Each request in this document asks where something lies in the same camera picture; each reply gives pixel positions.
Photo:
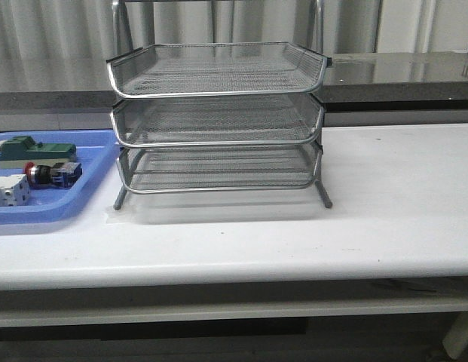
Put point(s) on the silver mesh tray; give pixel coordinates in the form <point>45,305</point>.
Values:
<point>251,120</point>
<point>216,69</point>
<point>205,169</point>

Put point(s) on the red emergency stop button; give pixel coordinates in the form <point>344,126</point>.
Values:
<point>61,175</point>

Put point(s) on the blue plastic tray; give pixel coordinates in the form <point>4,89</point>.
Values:
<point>96,150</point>

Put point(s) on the green and beige electrical module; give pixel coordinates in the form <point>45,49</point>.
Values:
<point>17,151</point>

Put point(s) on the white circuit breaker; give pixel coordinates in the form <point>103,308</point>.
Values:
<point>14,190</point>

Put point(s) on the grey stone counter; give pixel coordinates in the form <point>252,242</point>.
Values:
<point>354,82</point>

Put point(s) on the white curtain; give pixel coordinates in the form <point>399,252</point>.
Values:
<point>35,30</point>

